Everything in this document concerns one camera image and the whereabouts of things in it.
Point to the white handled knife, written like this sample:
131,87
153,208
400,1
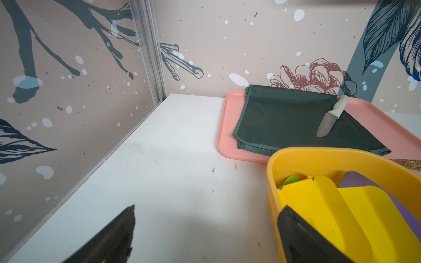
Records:
332,116

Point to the iridescent gold spoon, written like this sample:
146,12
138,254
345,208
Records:
409,164

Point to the purple shovel pink handle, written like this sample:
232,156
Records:
354,179

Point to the pink plastic tray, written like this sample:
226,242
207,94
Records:
403,144

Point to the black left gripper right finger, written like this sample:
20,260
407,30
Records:
302,243

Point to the yellow storage box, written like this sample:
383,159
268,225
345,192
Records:
310,162

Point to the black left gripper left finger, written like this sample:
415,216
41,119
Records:
113,244

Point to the green shovel yellow handle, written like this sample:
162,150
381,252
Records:
291,179

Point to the dark green folded cloth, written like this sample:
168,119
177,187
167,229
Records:
277,118

